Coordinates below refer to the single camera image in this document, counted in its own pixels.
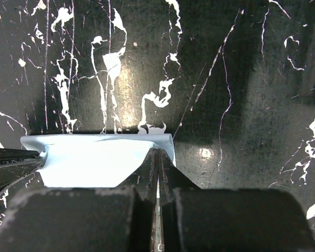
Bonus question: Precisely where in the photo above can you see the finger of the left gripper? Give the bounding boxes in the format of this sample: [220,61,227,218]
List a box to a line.
[0,148,43,193]

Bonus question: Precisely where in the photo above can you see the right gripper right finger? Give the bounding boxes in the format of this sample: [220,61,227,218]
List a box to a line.
[157,150,315,251]

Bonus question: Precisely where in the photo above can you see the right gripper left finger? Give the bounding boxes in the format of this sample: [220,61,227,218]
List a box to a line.
[0,149,158,251]

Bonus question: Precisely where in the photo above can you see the light blue cleaning cloth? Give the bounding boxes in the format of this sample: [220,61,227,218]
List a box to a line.
[20,134,175,188]

